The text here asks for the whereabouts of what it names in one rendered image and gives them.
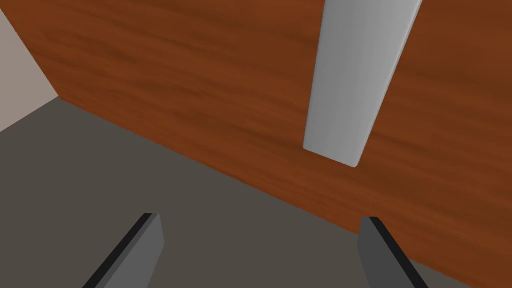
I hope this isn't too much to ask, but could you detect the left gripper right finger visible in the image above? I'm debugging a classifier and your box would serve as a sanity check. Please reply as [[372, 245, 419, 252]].
[[356, 216, 430, 288]]

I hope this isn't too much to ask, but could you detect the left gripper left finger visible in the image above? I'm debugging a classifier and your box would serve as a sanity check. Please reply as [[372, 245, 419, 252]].
[[81, 212, 165, 288]]

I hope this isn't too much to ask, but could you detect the brown wooden door leaf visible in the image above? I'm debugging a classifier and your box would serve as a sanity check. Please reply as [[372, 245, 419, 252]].
[[0, 0, 512, 288]]

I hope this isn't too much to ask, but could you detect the grey flat bar handle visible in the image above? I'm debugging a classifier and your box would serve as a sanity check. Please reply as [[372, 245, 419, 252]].
[[302, 0, 424, 169]]

